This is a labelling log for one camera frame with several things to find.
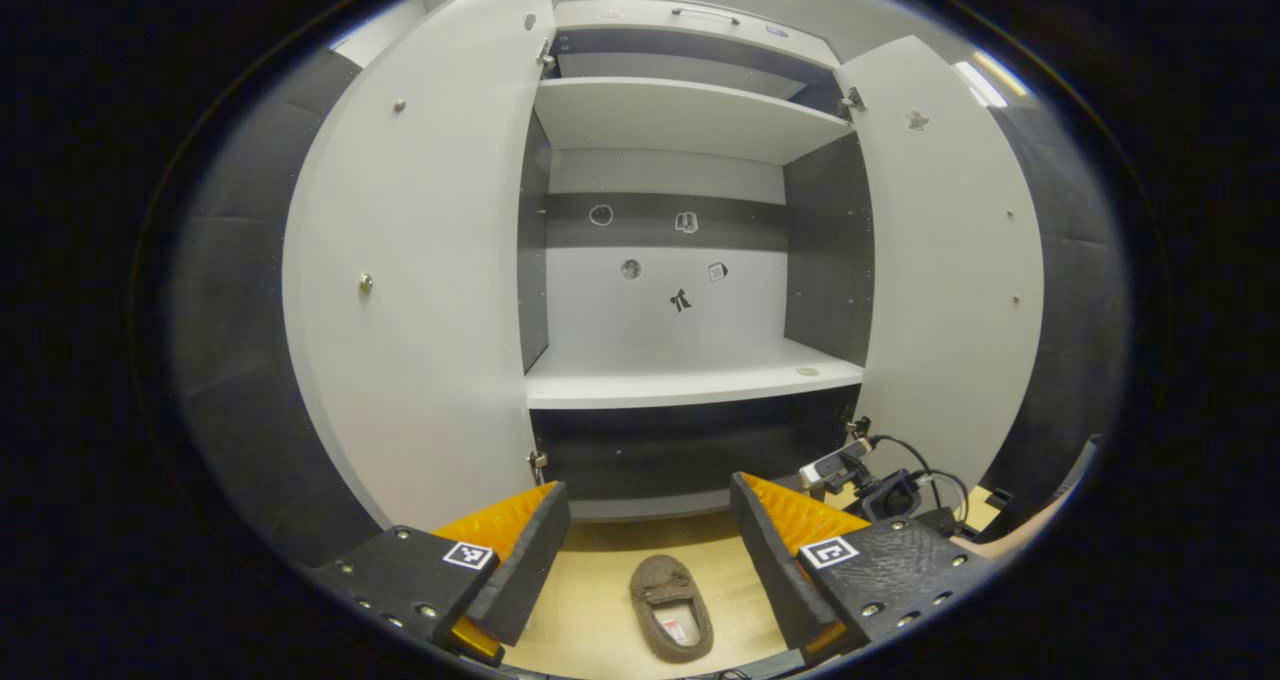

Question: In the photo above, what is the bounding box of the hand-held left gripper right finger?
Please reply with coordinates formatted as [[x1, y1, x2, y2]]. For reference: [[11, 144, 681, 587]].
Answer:
[[728, 471, 996, 667]]

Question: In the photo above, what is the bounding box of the black cable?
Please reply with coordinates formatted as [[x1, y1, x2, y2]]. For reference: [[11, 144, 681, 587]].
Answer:
[[872, 434, 971, 523]]

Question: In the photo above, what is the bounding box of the white shoe cabinet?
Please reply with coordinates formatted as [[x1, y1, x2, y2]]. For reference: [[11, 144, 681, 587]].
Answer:
[[283, 0, 1046, 533]]

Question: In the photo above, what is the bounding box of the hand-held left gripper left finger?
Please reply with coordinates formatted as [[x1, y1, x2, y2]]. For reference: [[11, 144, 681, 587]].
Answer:
[[310, 482, 572, 668]]

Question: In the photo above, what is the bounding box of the brown shoe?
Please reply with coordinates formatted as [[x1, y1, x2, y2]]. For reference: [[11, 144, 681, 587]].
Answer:
[[629, 554, 715, 663]]

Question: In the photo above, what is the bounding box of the ceiling light panel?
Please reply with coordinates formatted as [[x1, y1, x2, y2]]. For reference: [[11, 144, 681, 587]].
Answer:
[[955, 52, 1026, 109]]

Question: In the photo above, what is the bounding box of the white cabinet drawer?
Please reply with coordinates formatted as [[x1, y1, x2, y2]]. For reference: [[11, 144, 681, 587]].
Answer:
[[553, 0, 841, 69]]

